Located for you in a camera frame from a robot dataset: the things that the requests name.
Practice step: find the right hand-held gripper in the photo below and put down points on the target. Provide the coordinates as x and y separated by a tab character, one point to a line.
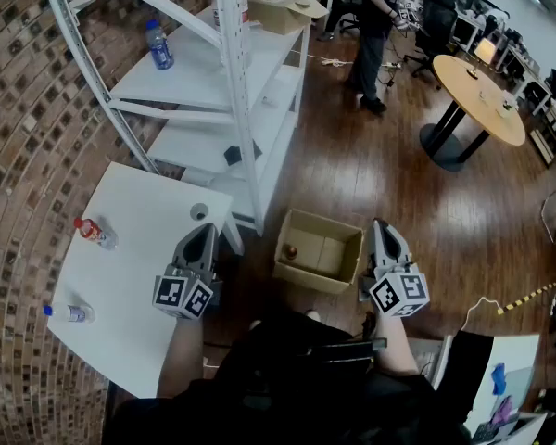
398	295

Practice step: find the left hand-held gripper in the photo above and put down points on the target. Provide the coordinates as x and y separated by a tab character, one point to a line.
185	295

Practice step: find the brown cardboard box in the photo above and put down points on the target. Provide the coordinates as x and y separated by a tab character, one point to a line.
315	248

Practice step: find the dark bottle with red cap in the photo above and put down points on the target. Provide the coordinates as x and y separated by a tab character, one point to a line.
290	251

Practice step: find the clear bottle with red cap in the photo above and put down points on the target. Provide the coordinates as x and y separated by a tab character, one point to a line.
95	233

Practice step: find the clear bottle with blue cap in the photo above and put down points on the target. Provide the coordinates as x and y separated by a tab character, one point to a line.
72	313

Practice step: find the person's left forearm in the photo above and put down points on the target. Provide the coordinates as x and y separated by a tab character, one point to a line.
178	359

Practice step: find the person's right forearm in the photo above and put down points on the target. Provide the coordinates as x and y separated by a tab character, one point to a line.
394	346

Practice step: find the small black block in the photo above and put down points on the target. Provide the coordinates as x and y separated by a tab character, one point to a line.
234	155

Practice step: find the yellow black striped tape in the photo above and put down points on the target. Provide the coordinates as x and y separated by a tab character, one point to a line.
528	296

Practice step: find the blue cloth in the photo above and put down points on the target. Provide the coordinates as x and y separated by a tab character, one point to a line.
499	378

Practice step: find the person's black clothing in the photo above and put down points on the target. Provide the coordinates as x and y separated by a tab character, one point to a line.
282	397

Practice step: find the white metal shelf rack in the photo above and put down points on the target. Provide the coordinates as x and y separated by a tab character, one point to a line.
199	77

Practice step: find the round wooden table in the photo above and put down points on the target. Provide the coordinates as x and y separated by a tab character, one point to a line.
477	95

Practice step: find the small dark table ornament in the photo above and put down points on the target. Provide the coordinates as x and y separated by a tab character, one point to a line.
472	73

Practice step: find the low wooden shelf unit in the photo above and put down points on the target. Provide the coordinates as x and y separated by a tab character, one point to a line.
553	132

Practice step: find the blue label plastic bottle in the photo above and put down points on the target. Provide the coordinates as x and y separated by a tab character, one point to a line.
160	47

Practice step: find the open laptop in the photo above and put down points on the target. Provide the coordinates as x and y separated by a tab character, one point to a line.
505	422

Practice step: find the desk lamp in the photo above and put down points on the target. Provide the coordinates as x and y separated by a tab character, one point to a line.
485	50

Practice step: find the black office chair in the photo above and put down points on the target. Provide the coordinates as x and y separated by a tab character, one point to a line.
438	26

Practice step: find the large clear plastic bottle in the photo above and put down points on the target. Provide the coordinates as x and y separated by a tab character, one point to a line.
245	12

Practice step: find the flapped cardboard carton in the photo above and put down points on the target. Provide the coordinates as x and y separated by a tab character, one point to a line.
282	14

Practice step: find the black chair metal frame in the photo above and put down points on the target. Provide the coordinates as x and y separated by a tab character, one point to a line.
347	351

